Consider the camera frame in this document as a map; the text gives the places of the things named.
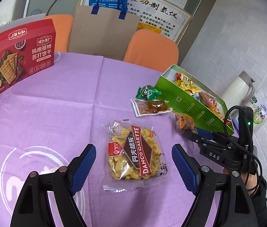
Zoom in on right orange chair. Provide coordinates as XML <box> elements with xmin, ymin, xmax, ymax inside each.
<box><xmin>123</xmin><ymin>29</ymin><xmax>179</xmax><ymax>72</ymax></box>

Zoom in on framed Chinese text poster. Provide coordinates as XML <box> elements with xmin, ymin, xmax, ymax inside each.
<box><xmin>127</xmin><ymin>0</ymin><xmax>193</xmax><ymax>44</ymax></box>

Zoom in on paper cups pack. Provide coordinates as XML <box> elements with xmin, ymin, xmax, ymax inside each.
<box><xmin>245</xmin><ymin>89</ymin><xmax>267</xmax><ymax>131</ymax></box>

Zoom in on yellow snack bag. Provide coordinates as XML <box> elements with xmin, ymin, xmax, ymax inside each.
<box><xmin>175</xmin><ymin>80</ymin><xmax>202</xmax><ymax>95</ymax></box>

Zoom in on pink label pasta snack bag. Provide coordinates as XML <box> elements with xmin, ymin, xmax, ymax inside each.
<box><xmin>198</xmin><ymin>92</ymin><xmax>220</xmax><ymax>114</ymax></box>

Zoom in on orange label clear snack bag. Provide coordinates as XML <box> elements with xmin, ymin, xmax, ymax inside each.
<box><xmin>175</xmin><ymin>113</ymin><xmax>197</xmax><ymax>133</ymax></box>

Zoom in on orange chair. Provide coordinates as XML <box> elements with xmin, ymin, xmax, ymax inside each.
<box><xmin>123</xmin><ymin>29</ymin><xmax>179</xmax><ymax>72</ymax></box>
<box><xmin>45</xmin><ymin>14</ymin><xmax>74</xmax><ymax>52</ymax></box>

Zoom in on red cracker box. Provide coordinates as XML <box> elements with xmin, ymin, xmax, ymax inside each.
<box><xmin>0</xmin><ymin>19</ymin><xmax>56</xmax><ymax>94</ymax></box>

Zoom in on Danco Galette snack pack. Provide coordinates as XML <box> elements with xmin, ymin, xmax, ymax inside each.
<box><xmin>103</xmin><ymin>119</ymin><xmax>168</xmax><ymax>193</ymax></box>

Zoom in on green cardboard box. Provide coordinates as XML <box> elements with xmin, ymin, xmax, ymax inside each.
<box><xmin>155</xmin><ymin>65</ymin><xmax>228</xmax><ymax>133</ymax></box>

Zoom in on left orange chair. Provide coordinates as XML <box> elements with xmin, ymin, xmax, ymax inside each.
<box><xmin>45</xmin><ymin>14</ymin><xmax>74</xmax><ymax>52</ymax></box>

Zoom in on brown pickled snack packet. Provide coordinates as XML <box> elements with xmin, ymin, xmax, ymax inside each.
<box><xmin>130</xmin><ymin>99</ymin><xmax>172</xmax><ymax>117</ymax></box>

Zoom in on right hand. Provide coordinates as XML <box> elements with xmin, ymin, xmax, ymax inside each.
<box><xmin>223</xmin><ymin>165</ymin><xmax>259</xmax><ymax>193</ymax></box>

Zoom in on brown paper bag blue handles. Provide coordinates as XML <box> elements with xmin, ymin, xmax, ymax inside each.
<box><xmin>68</xmin><ymin>0</ymin><xmax>140</xmax><ymax>61</ymax></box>

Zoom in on small green candy wrapper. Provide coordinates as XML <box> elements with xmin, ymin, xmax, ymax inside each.
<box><xmin>135</xmin><ymin>85</ymin><xmax>162</xmax><ymax>101</ymax></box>

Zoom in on red chip bag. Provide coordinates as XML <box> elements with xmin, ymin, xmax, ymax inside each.
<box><xmin>176</xmin><ymin>72</ymin><xmax>192</xmax><ymax>82</ymax></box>

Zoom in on white thermos jug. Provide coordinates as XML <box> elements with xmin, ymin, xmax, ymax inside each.
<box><xmin>222</xmin><ymin>71</ymin><xmax>255</xmax><ymax>109</ymax></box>

